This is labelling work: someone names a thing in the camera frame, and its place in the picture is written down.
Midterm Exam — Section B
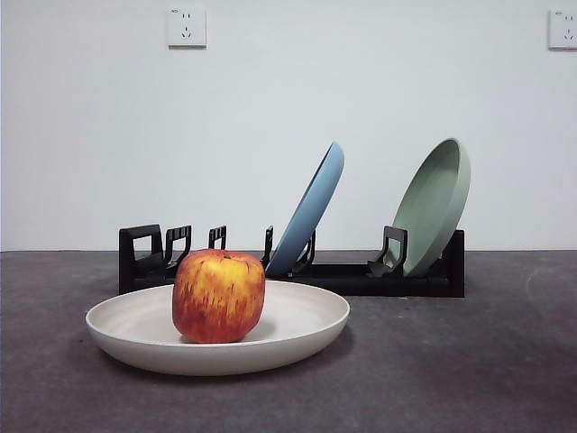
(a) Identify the red yellow apple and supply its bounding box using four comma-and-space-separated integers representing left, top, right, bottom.
172, 247, 267, 345

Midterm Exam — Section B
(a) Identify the pale yellow plate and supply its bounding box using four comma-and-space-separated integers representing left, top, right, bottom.
85, 279, 352, 377

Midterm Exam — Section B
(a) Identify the blue plate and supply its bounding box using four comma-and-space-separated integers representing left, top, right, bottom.
264, 141, 346, 276

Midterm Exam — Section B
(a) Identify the black plate rack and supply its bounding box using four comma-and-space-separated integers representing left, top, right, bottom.
117, 224, 466, 299

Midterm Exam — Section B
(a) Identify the green plate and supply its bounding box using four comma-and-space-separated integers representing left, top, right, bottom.
389, 137, 472, 277

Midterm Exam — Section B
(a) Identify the white wall socket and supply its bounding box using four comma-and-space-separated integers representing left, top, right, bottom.
167, 7, 208, 50
547, 9, 577, 51

